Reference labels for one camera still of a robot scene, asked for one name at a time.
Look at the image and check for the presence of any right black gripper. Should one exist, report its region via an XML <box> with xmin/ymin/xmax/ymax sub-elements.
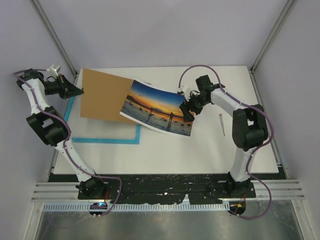
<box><xmin>179</xmin><ymin>91</ymin><xmax>210</xmax><ymax>123</ymax></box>

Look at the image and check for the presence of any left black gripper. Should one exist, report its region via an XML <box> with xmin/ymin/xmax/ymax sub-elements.
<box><xmin>44</xmin><ymin>74</ymin><xmax>84</xmax><ymax>100</ymax></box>

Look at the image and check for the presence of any sunset photo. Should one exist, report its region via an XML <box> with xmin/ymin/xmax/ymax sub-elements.
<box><xmin>119</xmin><ymin>80</ymin><xmax>193</xmax><ymax>137</ymax></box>

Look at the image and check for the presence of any small screwdriver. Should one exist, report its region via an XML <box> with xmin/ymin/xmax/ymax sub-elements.
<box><xmin>219</xmin><ymin>113</ymin><xmax>226</xmax><ymax>137</ymax></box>

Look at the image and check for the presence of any brown backing board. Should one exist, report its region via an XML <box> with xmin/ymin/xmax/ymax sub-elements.
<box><xmin>80</xmin><ymin>68</ymin><xmax>135</xmax><ymax>124</ymax></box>

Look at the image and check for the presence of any blue picture frame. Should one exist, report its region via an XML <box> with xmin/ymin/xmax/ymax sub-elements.
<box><xmin>64</xmin><ymin>96</ymin><xmax>141</xmax><ymax>145</ymax></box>

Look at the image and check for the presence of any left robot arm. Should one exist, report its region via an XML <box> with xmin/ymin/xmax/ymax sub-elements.
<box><xmin>13</xmin><ymin>65</ymin><xmax>108</xmax><ymax>199</ymax></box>

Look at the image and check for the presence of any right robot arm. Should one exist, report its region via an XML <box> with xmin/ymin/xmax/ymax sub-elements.
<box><xmin>177</xmin><ymin>75</ymin><xmax>269</xmax><ymax>198</ymax></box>

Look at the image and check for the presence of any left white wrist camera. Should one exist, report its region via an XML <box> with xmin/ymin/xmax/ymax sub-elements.
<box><xmin>48</xmin><ymin>64</ymin><xmax>61</xmax><ymax>78</ymax></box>

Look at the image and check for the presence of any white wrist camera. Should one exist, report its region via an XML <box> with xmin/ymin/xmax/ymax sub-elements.
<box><xmin>177</xmin><ymin>85</ymin><xmax>191</xmax><ymax>102</ymax></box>
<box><xmin>48</xmin><ymin>64</ymin><xmax>61</xmax><ymax>78</ymax></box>

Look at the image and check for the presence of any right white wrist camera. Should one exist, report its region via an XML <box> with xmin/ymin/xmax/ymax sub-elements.
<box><xmin>177</xmin><ymin>85</ymin><xmax>191</xmax><ymax>102</ymax></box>

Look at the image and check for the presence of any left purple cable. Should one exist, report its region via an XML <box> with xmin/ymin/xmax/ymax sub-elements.
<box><xmin>12</xmin><ymin>68</ymin><xmax>123</xmax><ymax>217</ymax></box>

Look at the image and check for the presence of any left aluminium post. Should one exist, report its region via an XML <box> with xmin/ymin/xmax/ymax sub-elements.
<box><xmin>29</xmin><ymin>0</ymin><xmax>78</xmax><ymax>78</ymax></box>

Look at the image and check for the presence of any aluminium post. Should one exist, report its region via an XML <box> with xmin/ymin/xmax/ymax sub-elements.
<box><xmin>29</xmin><ymin>0</ymin><xmax>78</xmax><ymax>78</ymax></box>
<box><xmin>249</xmin><ymin>0</ymin><xmax>297</xmax><ymax>75</ymax></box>

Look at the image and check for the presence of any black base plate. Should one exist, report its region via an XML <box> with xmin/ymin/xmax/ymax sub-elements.
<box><xmin>48</xmin><ymin>173</ymin><xmax>256</xmax><ymax>205</ymax></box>

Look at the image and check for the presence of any perforated cable duct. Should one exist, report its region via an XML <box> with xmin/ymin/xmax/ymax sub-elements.
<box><xmin>42</xmin><ymin>201</ymin><xmax>230</xmax><ymax>213</ymax></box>

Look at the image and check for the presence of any aluminium rail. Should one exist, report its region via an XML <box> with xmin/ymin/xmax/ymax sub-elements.
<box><xmin>31</xmin><ymin>179</ymin><xmax>305</xmax><ymax>205</ymax></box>

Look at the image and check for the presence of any right aluminium post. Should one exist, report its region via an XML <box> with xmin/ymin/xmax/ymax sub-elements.
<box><xmin>249</xmin><ymin>0</ymin><xmax>297</xmax><ymax>75</ymax></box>

